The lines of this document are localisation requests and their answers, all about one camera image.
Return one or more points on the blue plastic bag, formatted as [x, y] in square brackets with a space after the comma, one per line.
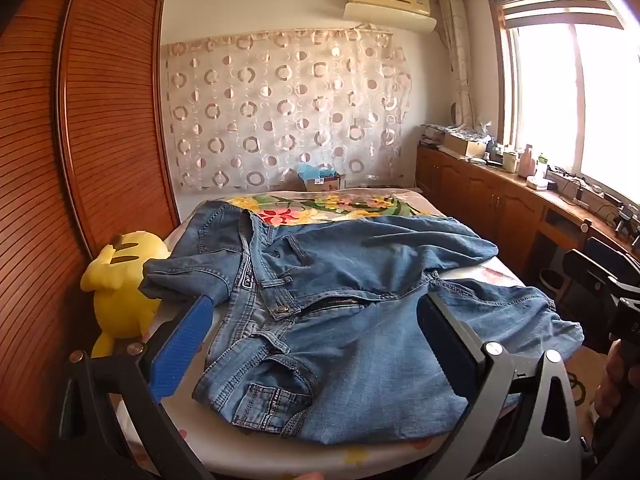
[315, 170]

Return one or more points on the small cardboard box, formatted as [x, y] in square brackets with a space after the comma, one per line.
[325, 183]

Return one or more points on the person's right hand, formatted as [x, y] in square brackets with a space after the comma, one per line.
[611, 385]

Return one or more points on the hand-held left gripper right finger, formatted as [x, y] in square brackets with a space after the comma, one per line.
[445, 345]

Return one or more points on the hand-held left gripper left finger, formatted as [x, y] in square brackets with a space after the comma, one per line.
[180, 345]

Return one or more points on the pink bottle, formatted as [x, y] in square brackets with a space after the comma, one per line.
[527, 162]

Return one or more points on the wooden-framed window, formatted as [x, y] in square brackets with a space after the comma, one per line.
[550, 85]

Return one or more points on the wooden cabinet counter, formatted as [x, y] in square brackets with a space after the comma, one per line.
[480, 195]

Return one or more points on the green-capped bottle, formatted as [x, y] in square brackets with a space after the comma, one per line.
[542, 167]

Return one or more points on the open cardboard box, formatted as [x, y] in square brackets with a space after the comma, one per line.
[465, 147]

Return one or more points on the blue denim pants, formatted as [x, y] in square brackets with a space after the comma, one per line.
[350, 285]

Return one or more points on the dark wooden chair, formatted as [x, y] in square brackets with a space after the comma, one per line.
[600, 255]

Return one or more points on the floral blanket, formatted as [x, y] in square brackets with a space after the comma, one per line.
[320, 207]

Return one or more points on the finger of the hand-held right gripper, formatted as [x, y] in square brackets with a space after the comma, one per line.
[625, 287]

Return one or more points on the wooden slatted wardrobe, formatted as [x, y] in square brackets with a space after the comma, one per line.
[100, 110]

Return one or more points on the patterned window curtain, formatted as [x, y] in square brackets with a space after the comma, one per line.
[457, 50]

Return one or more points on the stack of papers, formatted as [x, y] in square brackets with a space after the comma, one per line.
[432, 136]

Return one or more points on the yellow plush toy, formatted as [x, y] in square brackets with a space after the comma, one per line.
[115, 305]

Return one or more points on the circle-patterned wall curtain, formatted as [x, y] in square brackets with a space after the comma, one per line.
[280, 110]

